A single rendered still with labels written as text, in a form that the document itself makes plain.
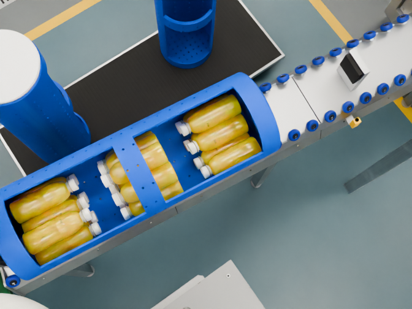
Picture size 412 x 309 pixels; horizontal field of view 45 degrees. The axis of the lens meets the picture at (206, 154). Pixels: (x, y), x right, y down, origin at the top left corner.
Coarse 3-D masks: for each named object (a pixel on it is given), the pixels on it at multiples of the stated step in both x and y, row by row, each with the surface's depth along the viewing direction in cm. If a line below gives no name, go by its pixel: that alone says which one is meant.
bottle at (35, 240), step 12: (60, 216) 147; (72, 216) 147; (36, 228) 146; (48, 228) 145; (60, 228) 146; (72, 228) 147; (24, 240) 144; (36, 240) 144; (48, 240) 145; (60, 240) 148; (36, 252) 146
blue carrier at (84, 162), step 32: (192, 96) 155; (256, 96) 149; (128, 128) 151; (160, 128) 167; (256, 128) 170; (64, 160) 147; (96, 160) 164; (128, 160) 142; (192, 160) 171; (256, 160) 157; (0, 192) 144; (96, 192) 167; (160, 192) 145; (192, 192) 152; (0, 224) 137; (128, 224) 149; (32, 256) 160; (64, 256) 145
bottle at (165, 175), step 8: (160, 168) 151; (168, 168) 151; (160, 176) 150; (168, 176) 151; (176, 176) 152; (128, 184) 150; (160, 184) 151; (168, 184) 152; (120, 192) 151; (128, 192) 149; (128, 200) 150; (136, 200) 151
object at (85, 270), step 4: (84, 264) 236; (88, 264) 247; (76, 268) 214; (80, 268) 223; (84, 268) 232; (88, 268) 242; (92, 268) 253; (68, 272) 207; (72, 272) 213; (76, 272) 218; (80, 272) 225; (84, 272) 231; (88, 272) 239; (92, 272) 247; (76, 276) 229; (80, 276) 236; (84, 276) 243; (88, 276) 252
